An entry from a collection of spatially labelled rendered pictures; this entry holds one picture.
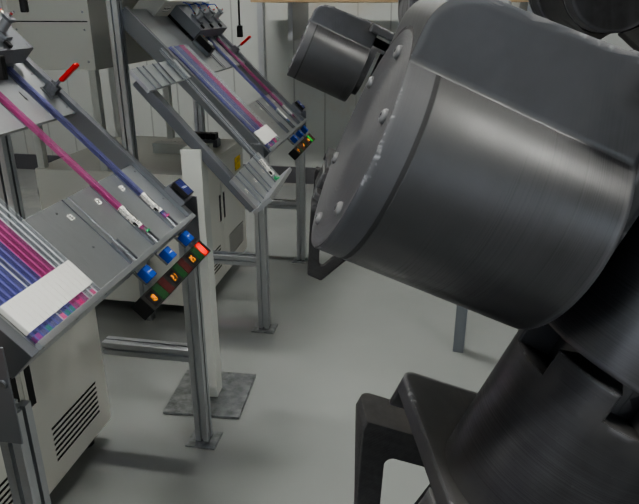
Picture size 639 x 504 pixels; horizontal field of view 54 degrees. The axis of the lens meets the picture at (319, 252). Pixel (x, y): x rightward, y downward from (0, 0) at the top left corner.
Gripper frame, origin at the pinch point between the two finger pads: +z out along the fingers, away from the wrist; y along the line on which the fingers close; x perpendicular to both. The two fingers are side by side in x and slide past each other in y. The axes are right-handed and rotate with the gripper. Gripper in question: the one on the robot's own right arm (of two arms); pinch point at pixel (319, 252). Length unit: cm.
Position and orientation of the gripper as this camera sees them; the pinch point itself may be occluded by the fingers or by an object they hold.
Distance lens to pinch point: 62.1
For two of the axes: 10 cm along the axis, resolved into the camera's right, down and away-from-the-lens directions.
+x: 9.1, 4.0, 1.2
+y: -0.2, 3.4, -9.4
